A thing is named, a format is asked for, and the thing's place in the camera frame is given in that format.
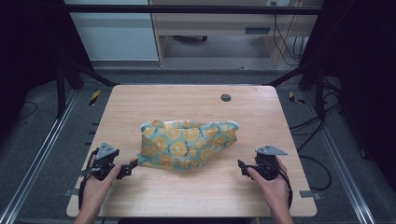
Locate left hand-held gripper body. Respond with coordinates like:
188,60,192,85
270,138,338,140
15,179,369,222
79,142,126,182

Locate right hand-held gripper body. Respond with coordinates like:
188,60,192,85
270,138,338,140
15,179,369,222
253,144,289,182

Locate teal cloth with orange print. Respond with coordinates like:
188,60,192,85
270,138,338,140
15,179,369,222
135,119,241,172

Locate person's right hand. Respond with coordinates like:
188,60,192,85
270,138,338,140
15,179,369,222
247,156,293,217

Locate person's left hand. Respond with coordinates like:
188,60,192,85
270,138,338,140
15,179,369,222
80,163,122,217

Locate yellow black striped tape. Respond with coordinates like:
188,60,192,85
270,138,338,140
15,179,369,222
288,91,306,105
89,89,103,107

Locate black metal stand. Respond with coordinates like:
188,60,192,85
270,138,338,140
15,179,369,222
266,61,329,121
55,57,120,119

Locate white cabinet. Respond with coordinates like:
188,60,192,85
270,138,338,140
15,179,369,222
64,0,160,62

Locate dark curtain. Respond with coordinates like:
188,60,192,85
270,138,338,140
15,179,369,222
300,0,396,190
0,0,94,141

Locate light wooden desk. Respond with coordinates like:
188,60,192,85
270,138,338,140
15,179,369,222
148,0,325,67

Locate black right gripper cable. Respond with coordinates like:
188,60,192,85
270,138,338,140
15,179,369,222
268,160,294,210

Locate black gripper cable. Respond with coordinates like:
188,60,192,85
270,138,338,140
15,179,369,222
268,160,294,210
78,148,99,211

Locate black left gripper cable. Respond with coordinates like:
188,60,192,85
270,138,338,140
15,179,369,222
78,148,99,211

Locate black floor cables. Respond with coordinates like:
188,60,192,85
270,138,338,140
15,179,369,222
289,76,344,192

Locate aluminium floor rail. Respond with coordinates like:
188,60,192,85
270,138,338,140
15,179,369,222
0,89,79,224
302,89,378,224

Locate thin black floor cable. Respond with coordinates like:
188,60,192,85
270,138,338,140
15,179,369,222
15,100,39,121

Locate black cables under desk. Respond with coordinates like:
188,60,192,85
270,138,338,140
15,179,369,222
270,0,310,67

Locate black horizontal frame bar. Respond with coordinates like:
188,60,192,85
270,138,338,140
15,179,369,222
61,4,323,16

